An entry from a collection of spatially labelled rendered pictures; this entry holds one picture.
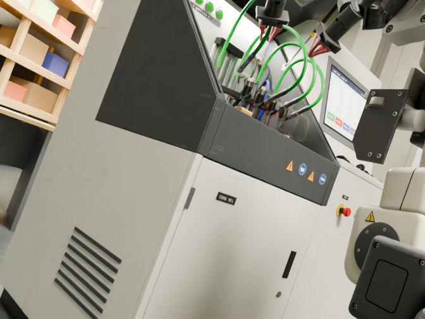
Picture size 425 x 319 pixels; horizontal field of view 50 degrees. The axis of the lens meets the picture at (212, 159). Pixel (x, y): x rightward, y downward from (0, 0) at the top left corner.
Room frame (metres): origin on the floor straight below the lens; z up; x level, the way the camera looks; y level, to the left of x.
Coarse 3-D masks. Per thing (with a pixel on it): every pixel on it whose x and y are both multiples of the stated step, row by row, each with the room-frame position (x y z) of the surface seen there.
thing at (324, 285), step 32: (288, 32) 2.06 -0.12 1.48; (320, 64) 1.99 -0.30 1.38; (352, 64) 2.21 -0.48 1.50; (352, 160) 2.21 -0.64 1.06; (352, 192) 1.81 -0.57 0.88; (320, 224) 1.71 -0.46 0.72; (352, 224) 1.87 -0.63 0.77; (320, 256) 1.76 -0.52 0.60; (320, 288) 1.82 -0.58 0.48; (352, 288) 2.00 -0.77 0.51
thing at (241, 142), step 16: (224, 112) 1.25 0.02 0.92; (240, 112) 1.29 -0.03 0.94; (224, 128) 1.27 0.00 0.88; (240, 128) 1.31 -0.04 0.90; (256, 128) 1.35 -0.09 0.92; (272, 128) 1.40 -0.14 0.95; (224, 144) 1.28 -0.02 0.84; (240, 144) 1.32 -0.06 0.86; (256, 144) 1.37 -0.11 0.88; (272, 144) 1.42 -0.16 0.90; (288, 144) 1.47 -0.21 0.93; (224, 160) 1.30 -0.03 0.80; (240, 160) 1.34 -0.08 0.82; (256, 160) 1.39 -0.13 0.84; (272, 160) 1.44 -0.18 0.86; (304, 160) 1.55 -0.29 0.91; (320, 160) 1.61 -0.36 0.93; (256, 176) 1.40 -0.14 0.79; (272, 176) 1.45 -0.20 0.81; (288, 176) 1.51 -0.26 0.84; (304, 176) 1.57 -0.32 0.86; (320, 176) 1.63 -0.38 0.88; (304, 192) 1.59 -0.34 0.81; (320, 192) 1.66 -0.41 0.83
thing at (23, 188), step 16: (0, 112) 2.70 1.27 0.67; (0, 128) 3.24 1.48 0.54; (16, 128) 3.29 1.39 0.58; (32, 128) 3.33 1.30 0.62; (48, 128) 2.82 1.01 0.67; (0, 144) 3.26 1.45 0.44; (16, 144) 3.30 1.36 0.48; (32, 144) 3.35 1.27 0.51; (48, 144) 2.87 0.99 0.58; (0, 160) 3.27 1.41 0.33; (16, 160) 3.32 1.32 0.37; (32, 160) 3.06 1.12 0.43; (32, 176) 2.86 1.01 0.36; (16, 192) 3.21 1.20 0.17; (16, 208) 2.93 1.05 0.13; (16, 224) 2.86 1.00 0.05
